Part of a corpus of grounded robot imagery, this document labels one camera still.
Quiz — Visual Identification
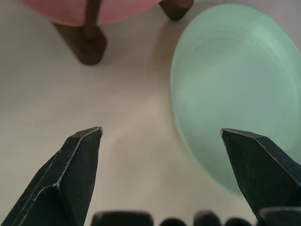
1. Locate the wooden dish rack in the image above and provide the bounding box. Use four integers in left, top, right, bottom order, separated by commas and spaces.
52, 0, 195, 66

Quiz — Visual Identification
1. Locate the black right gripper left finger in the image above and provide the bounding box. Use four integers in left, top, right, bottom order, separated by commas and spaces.
0, 126, 103, 226

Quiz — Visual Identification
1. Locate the pink plate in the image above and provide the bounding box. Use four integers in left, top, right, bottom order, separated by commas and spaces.
24, 0, 171, 25

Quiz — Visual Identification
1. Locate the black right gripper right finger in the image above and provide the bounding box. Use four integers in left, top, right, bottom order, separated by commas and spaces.
220, 128, 301, 226

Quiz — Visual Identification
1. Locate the green plate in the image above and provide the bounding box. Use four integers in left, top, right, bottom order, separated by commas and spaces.
170, 4, 301, 196

